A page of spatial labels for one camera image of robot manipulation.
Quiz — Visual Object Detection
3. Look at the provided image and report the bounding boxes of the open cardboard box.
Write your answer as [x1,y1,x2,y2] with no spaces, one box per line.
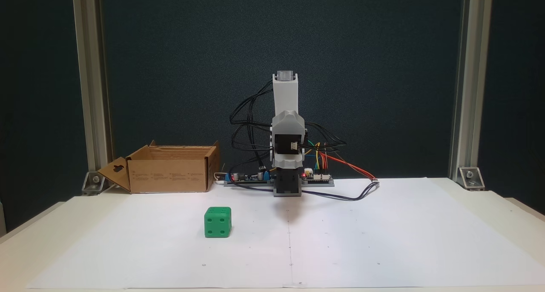
[97,141,221,195]

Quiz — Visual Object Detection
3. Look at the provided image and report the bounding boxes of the metal corner bracket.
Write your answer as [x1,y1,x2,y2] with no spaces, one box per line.
[82,171,106,195]
[458,166,486,191]

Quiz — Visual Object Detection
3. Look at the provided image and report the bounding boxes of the aluminium frame post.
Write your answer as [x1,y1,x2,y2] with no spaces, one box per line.
[72,0,114,173]
[448,0,494,180]

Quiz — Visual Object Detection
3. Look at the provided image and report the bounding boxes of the black wrist cable bundle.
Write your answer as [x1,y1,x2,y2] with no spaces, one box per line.
[304,122,347,153]

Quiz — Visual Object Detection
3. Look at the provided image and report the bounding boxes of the black elbow cable bundle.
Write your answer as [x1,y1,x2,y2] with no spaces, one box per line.
[229,81,275,175]

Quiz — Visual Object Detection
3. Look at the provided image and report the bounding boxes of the blue circuit board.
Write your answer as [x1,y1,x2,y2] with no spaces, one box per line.
[224,169,275,187]

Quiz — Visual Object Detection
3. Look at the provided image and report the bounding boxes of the circuit board with jumper wires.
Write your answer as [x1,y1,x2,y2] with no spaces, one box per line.
[301,169,335,187]

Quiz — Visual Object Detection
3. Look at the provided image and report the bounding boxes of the red and orange wire pair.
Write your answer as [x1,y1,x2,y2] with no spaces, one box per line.
[320,144,378,182]

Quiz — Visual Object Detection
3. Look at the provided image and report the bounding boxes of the green dice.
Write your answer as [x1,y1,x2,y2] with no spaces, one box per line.
[204,206,232,238]

